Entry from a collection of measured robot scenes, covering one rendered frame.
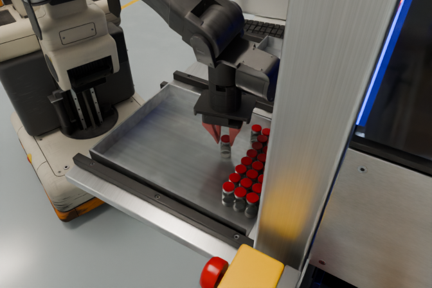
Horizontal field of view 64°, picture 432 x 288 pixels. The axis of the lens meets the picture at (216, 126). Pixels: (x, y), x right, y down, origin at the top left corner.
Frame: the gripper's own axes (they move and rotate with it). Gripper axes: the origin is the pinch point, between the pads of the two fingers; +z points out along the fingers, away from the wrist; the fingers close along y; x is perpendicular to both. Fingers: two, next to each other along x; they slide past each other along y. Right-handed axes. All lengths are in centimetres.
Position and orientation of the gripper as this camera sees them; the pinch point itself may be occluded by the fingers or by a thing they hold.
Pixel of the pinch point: (225, 139)
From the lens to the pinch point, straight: 68.1
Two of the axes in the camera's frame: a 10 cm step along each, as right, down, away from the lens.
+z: 0.2, 7.5, 6.6
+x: 2.8, -6.4, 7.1
